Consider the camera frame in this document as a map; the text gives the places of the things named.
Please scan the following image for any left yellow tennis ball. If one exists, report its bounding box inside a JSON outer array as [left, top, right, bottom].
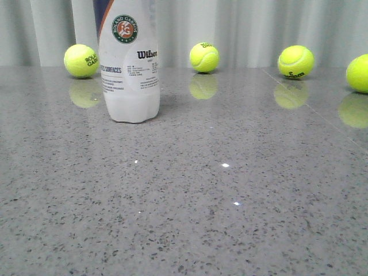
[[64, 44, 99, 78]]

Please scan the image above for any grey pleated curtain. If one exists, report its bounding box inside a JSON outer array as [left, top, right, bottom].
[[1, 1, 367, 68]]

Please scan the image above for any middle yellow tennis ball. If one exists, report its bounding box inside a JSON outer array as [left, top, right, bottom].
[[189, 42, 220, 73]]

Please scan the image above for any white blue tennis ball can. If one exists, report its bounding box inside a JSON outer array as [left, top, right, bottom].
[[93, 1, 160, 123]]

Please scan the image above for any far right yellow tennis ball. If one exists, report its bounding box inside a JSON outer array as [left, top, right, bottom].
[[346, 54, 368, 93]]

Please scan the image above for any right yellow Wilson tennis ball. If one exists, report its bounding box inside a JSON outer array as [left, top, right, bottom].
[[278, 45, 315, 79]]

